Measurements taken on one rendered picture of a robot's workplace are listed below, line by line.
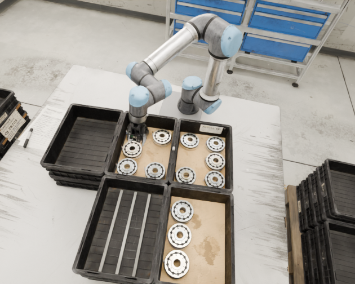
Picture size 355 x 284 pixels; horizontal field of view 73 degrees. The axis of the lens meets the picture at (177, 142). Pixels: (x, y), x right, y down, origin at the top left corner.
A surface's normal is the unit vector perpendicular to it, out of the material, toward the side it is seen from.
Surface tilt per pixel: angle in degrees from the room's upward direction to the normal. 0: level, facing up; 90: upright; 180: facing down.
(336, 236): 0
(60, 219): 0
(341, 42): 90
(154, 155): 0
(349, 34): 90
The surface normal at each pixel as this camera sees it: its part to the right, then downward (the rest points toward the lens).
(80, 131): 0.07, -0.58
